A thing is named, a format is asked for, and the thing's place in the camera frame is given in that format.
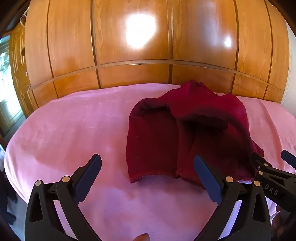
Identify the wooden wardrobe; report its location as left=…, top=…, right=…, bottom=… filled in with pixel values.
left=24, top=0, right=291, bottom=112

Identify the white clothes hanger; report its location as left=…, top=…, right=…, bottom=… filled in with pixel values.
left=19, top=7, right=29, bottom=26

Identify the wooden lattice door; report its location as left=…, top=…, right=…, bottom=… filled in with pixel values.
left=9, top=23, right=39, bottom=116

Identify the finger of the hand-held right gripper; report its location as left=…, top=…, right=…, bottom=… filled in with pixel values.
left=281, top=150, right=296, bottom=168
left=252, top=152, right=273, bottom=179

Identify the dark red knitted garment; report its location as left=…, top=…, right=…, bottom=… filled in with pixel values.
left=126, top=80, right=264, bottom=191

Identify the dark cloth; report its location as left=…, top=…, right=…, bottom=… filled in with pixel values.
left=0, top=169, right=17, bottom=226

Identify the person's right hand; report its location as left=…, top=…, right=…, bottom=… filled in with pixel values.
left=271, top=204, right=295, bottom=241

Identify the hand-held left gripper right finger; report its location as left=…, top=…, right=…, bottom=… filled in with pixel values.
left=194, top=155, right=271, bottom=241

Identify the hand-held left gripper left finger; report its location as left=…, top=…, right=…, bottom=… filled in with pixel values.
left=24, top=153, right=102, bottom=241

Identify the bright window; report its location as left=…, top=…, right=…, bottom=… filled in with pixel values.
left=0, top=38, right=15, bottom=139

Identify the pink blanket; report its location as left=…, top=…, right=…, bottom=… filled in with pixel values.
left=4, top=83, right=296, bottom=241

